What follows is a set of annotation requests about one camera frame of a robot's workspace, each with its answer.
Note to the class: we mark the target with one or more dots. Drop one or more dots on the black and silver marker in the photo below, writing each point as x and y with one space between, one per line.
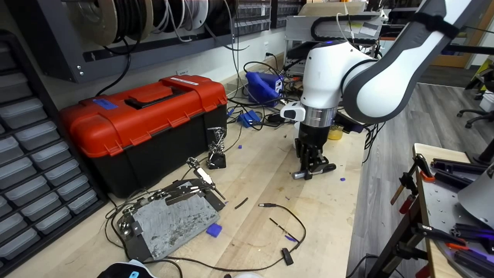
331 168

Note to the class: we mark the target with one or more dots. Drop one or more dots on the wall socket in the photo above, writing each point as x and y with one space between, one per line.
181 72

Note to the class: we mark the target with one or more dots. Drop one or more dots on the blue block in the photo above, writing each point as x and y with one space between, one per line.
214 230

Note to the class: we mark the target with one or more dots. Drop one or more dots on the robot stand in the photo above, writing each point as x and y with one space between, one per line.
436 208

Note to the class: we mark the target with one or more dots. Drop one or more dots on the orange and black clamp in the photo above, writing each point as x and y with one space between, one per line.
407 181
436 233

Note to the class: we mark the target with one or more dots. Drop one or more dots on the black and white hand controller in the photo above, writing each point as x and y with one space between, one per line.
119 270

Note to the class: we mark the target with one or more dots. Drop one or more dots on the black strip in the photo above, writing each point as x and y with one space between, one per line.
241 203

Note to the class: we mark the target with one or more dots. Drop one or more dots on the thin black stick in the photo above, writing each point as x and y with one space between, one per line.
283 229

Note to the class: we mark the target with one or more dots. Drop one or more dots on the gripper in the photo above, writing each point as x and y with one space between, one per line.
313 136

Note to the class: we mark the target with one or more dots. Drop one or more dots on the wall cabinet of parts bins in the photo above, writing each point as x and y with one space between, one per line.
254 17

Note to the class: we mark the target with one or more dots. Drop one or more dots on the blue plastic part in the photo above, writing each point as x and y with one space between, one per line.
249 117

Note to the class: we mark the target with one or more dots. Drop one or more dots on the red and black toolbox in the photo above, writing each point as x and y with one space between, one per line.
142 123

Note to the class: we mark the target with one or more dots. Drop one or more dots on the yellow jar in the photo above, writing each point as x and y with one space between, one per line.
335 133

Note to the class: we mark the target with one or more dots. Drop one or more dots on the metal circuit board holder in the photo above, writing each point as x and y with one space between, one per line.
170 222

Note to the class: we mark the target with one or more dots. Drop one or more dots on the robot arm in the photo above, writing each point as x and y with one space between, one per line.
328 73

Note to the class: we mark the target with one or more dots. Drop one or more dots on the helping hands tool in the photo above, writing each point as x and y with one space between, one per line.
217 152

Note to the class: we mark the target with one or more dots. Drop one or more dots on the black aluminium bars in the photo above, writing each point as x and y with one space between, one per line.
472 247
455 172

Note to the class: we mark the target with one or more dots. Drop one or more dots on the grey small parts drawer cabinet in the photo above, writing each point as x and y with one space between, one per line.
38 162

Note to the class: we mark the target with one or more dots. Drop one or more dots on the blue soldering station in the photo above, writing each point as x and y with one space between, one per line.
262 87

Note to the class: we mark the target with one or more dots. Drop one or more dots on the wooden door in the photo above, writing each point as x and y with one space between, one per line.
457 50

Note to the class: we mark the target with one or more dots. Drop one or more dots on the office chair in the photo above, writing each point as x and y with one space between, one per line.
476 114

